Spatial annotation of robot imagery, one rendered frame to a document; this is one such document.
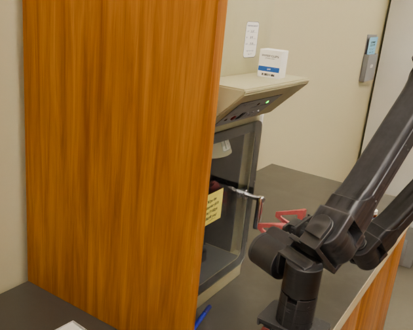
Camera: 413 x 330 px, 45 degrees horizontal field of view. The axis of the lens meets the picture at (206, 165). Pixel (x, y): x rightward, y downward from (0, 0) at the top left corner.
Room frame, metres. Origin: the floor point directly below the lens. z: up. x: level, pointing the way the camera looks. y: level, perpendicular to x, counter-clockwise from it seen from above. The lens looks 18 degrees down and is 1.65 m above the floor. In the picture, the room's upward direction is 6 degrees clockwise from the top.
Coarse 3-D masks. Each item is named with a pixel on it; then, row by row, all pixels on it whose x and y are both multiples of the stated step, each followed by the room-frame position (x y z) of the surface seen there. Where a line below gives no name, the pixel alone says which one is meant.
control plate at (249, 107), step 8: (272, 96) 1.06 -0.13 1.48; (240, 104) 0.94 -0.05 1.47; (248, 104) 0.98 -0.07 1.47; (256, 104) 1.03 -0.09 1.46; (264, 104) 1.08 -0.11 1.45; (232, 112) 0.96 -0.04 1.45; (240, 112) 1.00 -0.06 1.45; (248, 112) 1.05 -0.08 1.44; (256, 112) 1.11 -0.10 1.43; (232, 120) 1.03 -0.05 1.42
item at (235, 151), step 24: (216, 144) 1.03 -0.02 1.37; (240, 144) 1.13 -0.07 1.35; (216, 168) 1.04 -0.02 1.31; (240, 168) 1.14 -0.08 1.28; (240, 192) 1.15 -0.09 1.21; (240, 216) 1.17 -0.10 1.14; (216, 240) 1.07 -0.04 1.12; (240, 240) 1.18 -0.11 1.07; (216, 264) 1.09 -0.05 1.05; (240, 264) 1.20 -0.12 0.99
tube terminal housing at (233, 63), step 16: (240, 0) 1.09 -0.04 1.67; (256, 0) 1.15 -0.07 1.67; (272, 0) 1.22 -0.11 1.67; (240, 16) 1.09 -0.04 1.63; (256, 16) 1.16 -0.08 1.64; (272, 16) 1.23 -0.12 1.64; (240, 32) 1.10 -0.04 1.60; (224, 48) 1.05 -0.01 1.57; (240, 48) 1.11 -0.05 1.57; (256, 48) 1.17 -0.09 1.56; (224, 64) 1.06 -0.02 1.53; (240, 64) 1.11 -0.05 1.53; (256, 64) 1.18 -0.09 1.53; (224, 128) 1.08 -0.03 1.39; (208, 288) 1.09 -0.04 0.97
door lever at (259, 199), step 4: (248, 192) 1.19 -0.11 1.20; (244, 196) 1.17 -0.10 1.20; (248, 196) 1.17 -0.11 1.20; (252, 196) 1.16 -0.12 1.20; (256, 196) 1.16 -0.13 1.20; (260, 196) 1.16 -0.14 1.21; (256, 200) 1.16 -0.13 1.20; (260, 200) 1.15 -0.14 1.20; (264, 200) 1.16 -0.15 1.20; (256, 204) 1.15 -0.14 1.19; (260, 204) 1.15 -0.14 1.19; (256, 208) 1.15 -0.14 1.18; (260, 208) 1.15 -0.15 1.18; (256, 212) 1.15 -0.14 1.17; (260, 212) 1.15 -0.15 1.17; (256, 216) 1.15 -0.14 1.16; (260, 216) 1.15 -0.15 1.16; (256, 220) 1.15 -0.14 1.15; (260, 220) 1.16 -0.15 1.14; (256, 224) 1.15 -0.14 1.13; (256, 228) 1.15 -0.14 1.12
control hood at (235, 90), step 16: (224, 80) 1.00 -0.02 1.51; (240, 80) 1.02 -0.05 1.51; (256, 80) 1.04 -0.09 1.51; (272, 80) 1.07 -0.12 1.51; (288, 80) 1.10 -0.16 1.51; (304, 80) 1.15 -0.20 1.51; (224, 96) 0.92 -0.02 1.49; (240, 96) 0.90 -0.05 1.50; (256, 96) 0.97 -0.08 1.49; (288, 96) 1.18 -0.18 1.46; (224, 112) 0.92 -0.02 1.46
